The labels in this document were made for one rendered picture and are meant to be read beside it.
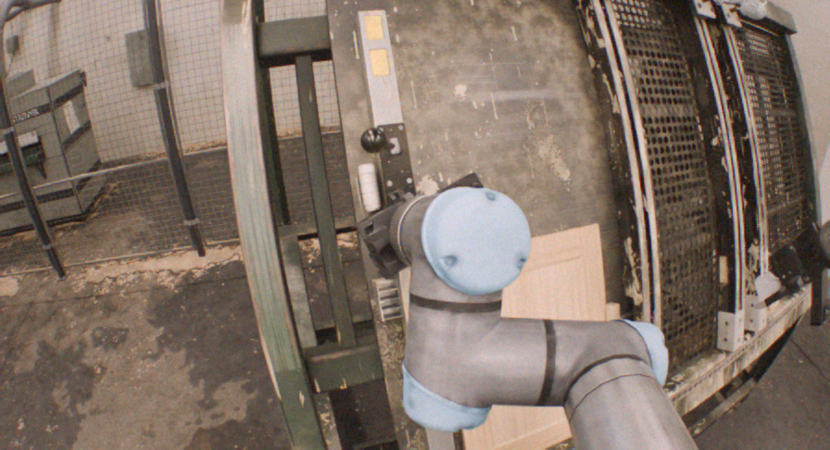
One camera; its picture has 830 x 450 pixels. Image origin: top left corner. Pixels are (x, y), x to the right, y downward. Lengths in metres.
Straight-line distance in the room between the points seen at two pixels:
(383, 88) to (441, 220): 0.49
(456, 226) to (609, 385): 0.15
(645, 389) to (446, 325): 0.15
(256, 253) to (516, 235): 0.48
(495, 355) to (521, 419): 0.63
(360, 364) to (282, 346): 0.18
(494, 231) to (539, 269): 0.57
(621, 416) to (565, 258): 0.65
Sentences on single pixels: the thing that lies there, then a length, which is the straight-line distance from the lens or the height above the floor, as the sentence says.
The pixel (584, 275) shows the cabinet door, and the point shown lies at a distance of 0.93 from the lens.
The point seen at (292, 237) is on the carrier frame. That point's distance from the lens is 1.82.
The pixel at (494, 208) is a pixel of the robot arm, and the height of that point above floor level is 1.62.
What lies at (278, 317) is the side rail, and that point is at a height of 1.29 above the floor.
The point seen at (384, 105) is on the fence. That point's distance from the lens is 0.74.
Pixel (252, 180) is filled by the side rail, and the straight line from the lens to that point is 0.69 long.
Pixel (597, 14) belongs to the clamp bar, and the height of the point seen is 1.73.
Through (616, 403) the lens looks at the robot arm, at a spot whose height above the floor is 1.55.
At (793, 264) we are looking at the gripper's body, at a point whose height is 1.45.
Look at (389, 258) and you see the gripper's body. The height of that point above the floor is 1.51.
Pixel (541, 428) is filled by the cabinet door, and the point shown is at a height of 0.94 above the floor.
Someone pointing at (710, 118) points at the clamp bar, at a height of 1.51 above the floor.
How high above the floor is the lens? 1.77
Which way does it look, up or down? 31 degrees down
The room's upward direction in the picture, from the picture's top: straight up
